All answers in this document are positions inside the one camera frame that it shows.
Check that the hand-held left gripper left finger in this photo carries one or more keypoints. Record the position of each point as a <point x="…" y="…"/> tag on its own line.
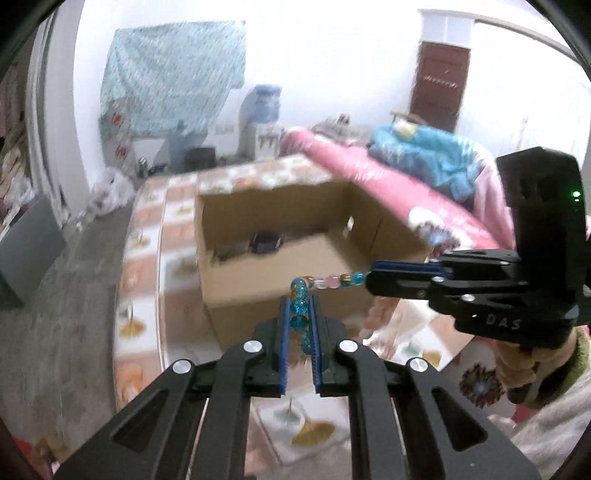
<point x="285" y="346"/>

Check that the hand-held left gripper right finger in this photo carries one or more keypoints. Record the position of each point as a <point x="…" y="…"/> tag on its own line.
<point x="316" y="346"/>

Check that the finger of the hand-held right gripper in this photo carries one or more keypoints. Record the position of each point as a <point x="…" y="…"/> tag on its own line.
<point x="401" y="266"/>
<point x="397" y="286"/>

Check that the cardboard box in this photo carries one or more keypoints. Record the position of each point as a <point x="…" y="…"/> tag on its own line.
<point x="240" y="286"/>

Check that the person's right forearm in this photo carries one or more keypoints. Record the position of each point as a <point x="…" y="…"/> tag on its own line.
<point x="554" y="429"/>

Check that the person's right hand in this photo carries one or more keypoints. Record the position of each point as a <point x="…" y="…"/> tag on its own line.
<point x="517" y="364"/>

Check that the pink floral blanket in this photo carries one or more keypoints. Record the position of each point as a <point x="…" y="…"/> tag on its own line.
<point x="369" y="170"/>

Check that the dark small case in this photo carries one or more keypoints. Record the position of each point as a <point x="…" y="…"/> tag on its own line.
<point x="265" y="243"/>

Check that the blue blanket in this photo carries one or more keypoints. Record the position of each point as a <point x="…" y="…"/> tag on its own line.
<point x="415" y="152"/>

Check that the ginkgo leaf tablecloth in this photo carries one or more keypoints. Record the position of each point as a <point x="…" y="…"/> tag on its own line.
<point x="143" y="258"/>

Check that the brown door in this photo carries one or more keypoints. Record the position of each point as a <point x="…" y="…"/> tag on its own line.
<point x="438" y="83"/>

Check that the white water dispenser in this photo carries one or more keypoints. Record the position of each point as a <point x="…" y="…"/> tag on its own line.
<point x="258" y="141"/>

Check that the black bin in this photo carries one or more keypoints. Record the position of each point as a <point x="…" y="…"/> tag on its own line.
<point x="201" y="159"/>

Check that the blue water bottle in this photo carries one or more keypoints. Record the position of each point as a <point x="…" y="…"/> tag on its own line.
<point x="261" y="104"/>

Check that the drink can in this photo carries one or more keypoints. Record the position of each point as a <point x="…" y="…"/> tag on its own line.
<point x="142" y="167"/>

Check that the white plastic bags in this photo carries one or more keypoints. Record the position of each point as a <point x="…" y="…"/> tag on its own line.
<point x="111" y="187"/>

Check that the grey cabinet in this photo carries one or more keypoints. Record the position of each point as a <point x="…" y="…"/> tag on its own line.
<point x="27" y="249"/>

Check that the patterned hanging cloth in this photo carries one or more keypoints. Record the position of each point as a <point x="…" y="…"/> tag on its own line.
<point x="171" y="74"/>

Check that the rack of hanging clothes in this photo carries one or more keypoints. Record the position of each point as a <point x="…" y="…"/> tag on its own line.
<point x="14" y="152"/>

